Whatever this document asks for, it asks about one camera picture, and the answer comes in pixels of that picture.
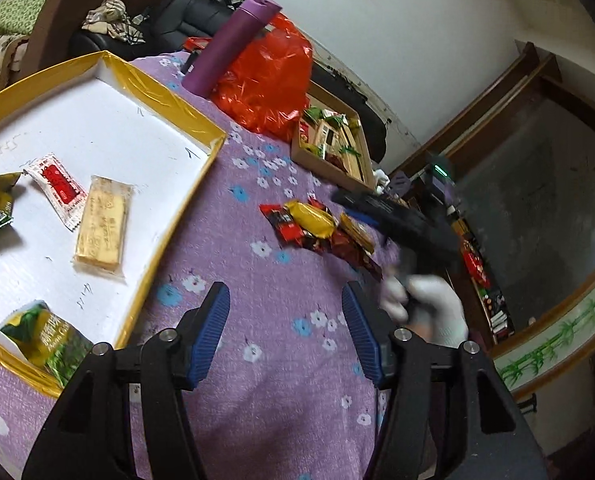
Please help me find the brown red B snack packet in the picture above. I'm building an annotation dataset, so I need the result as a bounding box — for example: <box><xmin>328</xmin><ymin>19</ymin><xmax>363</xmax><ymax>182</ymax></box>
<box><xmin>339</xmin><ymin>212</ymin><xmax>375</xmax><ymax>255</ymax></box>

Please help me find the dark red snack packet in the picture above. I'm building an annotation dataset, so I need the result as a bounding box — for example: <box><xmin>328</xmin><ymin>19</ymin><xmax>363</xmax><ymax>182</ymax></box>
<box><xmin>329</xmin><ymin>230</ymin><xmax>383</xmax><ymax>281</ymax></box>

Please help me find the red black snack packet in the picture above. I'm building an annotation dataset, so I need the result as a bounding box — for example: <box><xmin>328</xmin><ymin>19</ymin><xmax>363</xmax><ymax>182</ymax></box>
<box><xmin>259</xmin><ymin>204</ymin><xmax>327</xmax><ymax>254</ymax></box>

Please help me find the beige cracker packet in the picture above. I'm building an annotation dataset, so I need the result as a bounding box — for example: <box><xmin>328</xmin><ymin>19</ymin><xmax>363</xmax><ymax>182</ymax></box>
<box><xmin>73</xmin><ymin>176</ymin><xmax>134</xmax><ymax>278</ymax></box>

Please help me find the red white snack packet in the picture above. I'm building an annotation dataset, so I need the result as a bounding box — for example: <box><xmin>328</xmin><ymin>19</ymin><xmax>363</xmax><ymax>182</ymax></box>
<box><xmin>23</xmin><ymin>153</ymin><xmax>87</xmax><ymax>232</ymax></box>

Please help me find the yellow gold snack packet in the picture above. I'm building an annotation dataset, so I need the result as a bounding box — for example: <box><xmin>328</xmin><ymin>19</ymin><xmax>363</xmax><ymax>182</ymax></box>
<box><xmin>284</xmin><ymin>200</ymin><xmax>337</xmax><ymax>240</ymax></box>

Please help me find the white gloved right hand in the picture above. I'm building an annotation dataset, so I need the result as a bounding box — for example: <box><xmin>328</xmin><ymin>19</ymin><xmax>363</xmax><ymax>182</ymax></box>
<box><xmin>380</xmin><ymin>275</ymin><xmax>469</xmax><ymax>348</ymax></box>

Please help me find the purple floral tablecloth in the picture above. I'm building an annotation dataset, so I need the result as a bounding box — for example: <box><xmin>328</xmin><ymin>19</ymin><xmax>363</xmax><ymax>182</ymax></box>
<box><xmin>0</xmin><ymin>54</ymin><xmax>386</xmax><ymax>479</ymax></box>

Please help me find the brown cardboard snack box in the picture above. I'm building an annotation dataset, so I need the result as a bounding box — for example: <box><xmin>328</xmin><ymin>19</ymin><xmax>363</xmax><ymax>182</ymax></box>
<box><xmin>290</xmin><ymin>81</ymin><xmax>375</xmax><ymax>192</ymax></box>

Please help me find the red plastic bag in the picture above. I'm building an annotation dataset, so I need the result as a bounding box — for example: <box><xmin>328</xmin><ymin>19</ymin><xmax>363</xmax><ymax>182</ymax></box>
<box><xmin>210</xmin><ymin>13</ymin><xmax>313</xmax><ymax>143</ymax></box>

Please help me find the yellow gold tray box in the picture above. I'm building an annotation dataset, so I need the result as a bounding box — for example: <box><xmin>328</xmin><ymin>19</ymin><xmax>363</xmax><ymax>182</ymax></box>
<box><xmin>0</xmin><ymin>50</ymin><xmax>229</xmax><ymax>399</ymax></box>

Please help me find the purple thermos bottle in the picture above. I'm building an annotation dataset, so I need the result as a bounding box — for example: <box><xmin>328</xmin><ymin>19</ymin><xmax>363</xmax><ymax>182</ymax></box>
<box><xmin>181</xmin><ymin>0</ymin><xmax>282</xmax><ymax>99</ymax></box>

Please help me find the black leather sofa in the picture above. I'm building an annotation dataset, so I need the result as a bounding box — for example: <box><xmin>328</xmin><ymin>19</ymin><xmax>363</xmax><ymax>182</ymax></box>
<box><xmin>68</xmin><ymin>0</ymin><xmax>242</xmax><ymax>61</ymax></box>

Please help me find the green patterned cushion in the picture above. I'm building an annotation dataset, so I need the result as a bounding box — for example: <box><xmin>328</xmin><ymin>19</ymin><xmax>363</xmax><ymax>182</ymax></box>
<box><xmin>0</xmin><ymin>0</ymin><xmax>46</xmax><ymax>36</ymax></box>

